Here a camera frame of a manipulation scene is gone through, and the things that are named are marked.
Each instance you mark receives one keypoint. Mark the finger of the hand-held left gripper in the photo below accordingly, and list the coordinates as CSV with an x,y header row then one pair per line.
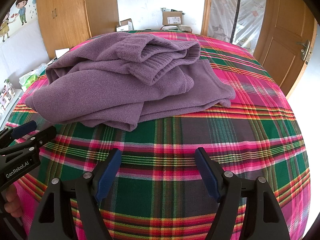
x,y
23,129
42,136

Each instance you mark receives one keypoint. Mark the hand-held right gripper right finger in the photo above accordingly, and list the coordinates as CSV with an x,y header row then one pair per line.
x,y
207,175

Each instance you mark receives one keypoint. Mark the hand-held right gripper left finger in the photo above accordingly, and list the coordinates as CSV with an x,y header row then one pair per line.
x,y
108,177

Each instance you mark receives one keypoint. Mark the purple fleece pants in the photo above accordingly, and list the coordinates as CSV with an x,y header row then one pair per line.
x,y
175,105

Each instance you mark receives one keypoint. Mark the person's left hand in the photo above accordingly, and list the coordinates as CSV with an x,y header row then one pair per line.
x,y
13,205

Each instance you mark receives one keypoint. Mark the cluster of small cosmetic boxes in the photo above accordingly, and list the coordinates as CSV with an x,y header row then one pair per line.
x,y
7,97

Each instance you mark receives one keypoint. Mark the white paper carton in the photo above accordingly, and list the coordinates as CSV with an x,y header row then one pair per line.
x,y
62,53

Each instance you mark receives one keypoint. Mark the wooden wardrobe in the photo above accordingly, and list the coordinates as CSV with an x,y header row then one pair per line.
x,y
67,12

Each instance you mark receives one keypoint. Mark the small white cardboard box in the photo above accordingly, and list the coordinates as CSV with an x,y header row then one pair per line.
x,y
126,25

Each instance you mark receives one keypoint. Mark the grey wrapped packet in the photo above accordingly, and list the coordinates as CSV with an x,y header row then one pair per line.
x,y
183,28

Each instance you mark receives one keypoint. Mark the wooden door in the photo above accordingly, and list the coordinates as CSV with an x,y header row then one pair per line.
x,y
280,42

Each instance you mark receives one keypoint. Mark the brown cardboard box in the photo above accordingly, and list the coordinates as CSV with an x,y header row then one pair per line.
x,y
172,17

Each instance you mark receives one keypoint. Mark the printed plastic door curtain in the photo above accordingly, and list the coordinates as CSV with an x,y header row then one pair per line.
x,y
250,17

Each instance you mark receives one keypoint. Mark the cartoon couple wall sticker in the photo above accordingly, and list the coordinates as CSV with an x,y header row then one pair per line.
x,y
20,10

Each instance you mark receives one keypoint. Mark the wooden door frame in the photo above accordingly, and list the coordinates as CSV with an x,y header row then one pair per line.
x,y
206,7

